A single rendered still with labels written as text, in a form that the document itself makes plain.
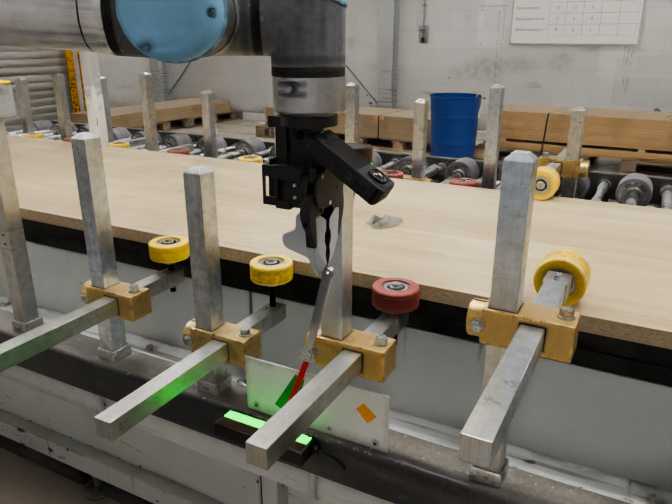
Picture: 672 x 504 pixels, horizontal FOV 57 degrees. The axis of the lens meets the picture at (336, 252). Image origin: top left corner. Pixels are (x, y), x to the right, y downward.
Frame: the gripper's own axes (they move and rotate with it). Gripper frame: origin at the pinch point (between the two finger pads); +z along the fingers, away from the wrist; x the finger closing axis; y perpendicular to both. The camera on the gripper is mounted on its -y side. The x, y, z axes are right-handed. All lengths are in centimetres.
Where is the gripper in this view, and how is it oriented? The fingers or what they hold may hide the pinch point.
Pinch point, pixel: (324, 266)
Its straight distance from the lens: 82.2
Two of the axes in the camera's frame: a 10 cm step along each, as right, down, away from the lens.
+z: 0.0, 9.4, 3.4
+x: -4.7, 3.0, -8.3
